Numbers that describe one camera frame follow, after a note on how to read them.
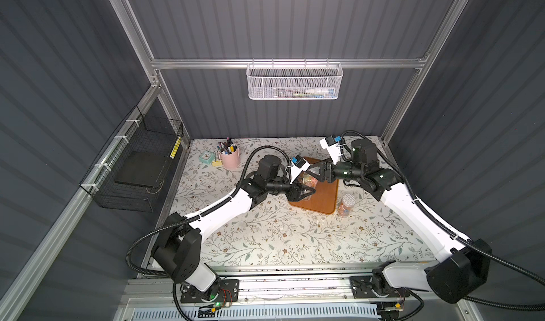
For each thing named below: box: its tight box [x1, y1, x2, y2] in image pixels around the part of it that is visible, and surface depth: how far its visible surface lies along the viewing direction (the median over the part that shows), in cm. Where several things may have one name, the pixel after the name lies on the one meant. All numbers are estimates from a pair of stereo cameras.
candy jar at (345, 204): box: [337, 193, 357, 217], surface depth 86 cm
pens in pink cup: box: [217, 137, 238, 155], surface depth 103 cm
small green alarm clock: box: [198, 150, 216, 165], surface depth 114 cm
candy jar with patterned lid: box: [298, 171, 318, 188], surface depth 74 cm
